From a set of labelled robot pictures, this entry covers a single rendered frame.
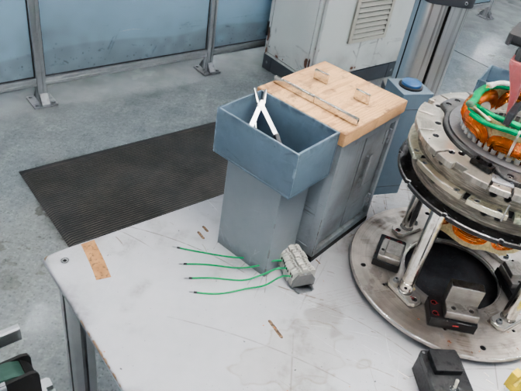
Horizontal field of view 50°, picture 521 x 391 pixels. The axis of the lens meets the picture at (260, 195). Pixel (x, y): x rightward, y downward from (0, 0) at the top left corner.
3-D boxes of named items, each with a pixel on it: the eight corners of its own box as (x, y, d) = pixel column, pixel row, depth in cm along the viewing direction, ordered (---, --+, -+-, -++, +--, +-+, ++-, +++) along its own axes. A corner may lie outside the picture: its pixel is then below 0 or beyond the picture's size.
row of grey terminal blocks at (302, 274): (316, 290, 99) (321, 274, 97) (292, 295, 97) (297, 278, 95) (294, 252, 106) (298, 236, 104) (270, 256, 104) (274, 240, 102)
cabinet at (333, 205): (311, 262, 105) (343, 147, 89) (239, 212, 113) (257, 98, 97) (366, 219, 117) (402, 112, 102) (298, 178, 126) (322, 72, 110)
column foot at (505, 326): (487, 320, 97) (488, 317, 96) (510, 308, 100) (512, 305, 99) (500, 333, 95) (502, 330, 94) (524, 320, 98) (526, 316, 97)
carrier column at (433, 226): (404, 300, 98) (445, 209, 85) (393, 291, 99) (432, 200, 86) (412, 294, 99) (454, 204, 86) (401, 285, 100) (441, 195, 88)
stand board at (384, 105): (343, 147, 89) (346, 135, 87) (255, 98, 97) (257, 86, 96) (404, 112, 102) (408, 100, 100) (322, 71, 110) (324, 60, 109)
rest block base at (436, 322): (424, 302, 98) (428, 295, 97) (469, 312, 98) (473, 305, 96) (426, 325, 94) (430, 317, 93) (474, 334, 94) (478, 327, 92)
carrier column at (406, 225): (406, 235, 112) (441, 149, 99) (396, 228, 113) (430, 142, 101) (413, 231, 113) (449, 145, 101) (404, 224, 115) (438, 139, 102)
